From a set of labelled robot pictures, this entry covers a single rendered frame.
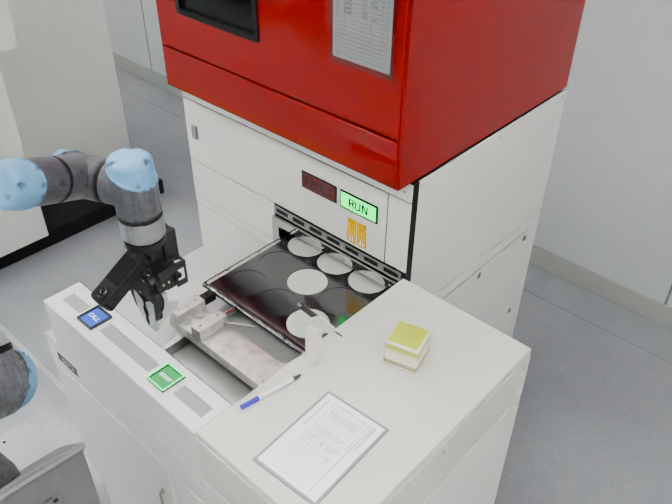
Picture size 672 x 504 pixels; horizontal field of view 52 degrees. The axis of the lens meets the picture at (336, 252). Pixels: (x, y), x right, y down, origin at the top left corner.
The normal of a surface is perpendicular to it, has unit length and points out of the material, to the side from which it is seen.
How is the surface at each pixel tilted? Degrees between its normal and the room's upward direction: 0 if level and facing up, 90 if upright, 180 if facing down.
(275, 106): 90
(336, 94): 90
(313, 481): 0
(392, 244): 90
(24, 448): 0
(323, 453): 0
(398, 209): 90
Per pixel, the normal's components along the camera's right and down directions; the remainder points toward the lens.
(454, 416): 0.01, -0.80
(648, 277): -0.68, 0.44
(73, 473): 0.70, 0.44
